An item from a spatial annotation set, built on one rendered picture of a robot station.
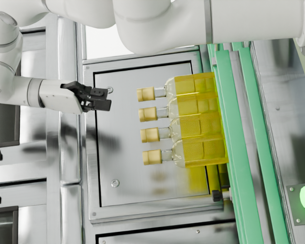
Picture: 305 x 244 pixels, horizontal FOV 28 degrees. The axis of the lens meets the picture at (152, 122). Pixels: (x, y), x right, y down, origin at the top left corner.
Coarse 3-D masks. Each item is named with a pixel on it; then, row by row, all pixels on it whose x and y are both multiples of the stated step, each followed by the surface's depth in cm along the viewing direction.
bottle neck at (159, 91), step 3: (156, 87) 152; (159, 87) 152; (162, 87) 152; (156, 90) 151; (159, 90) 151; (162, 90) 151; (156, 93) 151; (159, 93) 151; (162, 93) 151; (156, 96) 151; (159, 96) 152; (162, 96) 152
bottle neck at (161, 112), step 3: (156, 108) 149; (159, 108) 149; (162, 108) 149; (165, 108) 149; (156, 111) 149; (159, 111) 149; (162, 111) 149; (165, 111) 148; (159, 114) 149; (162, 114) 149; (165, 114) 149; (159, 117) 149; (162, 117) 149; (165, 117) 149
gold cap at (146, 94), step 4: (140, 88) 152; (144, 88) 152; (148, 88) 152; (152, 88) 151; (140, 92) 151; (144, 92) 151; (148, 92) 151; (152, 92) 151; (140, 96) 151; (144, 96) 151; (148, 96) 151; (152, 96) 151; (140, 100) 152; (144, 100) 152; (148, 100) 152
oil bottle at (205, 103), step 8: (184, 96) 148; (192, 96) 148; (200, 96) 148; (208, 96) 148; (216, 96) 148; (168, 104) 148; (176, 104) 148; (184, 104) 147; (192, 104) 147; (200, 104) 147; (208, 104) 147; (216, 104) 147; (168, 112) 148; (176, 112) 146; (184, 112) 146; (192, 112) 146; (200, 112) 146; (208, 112) 146
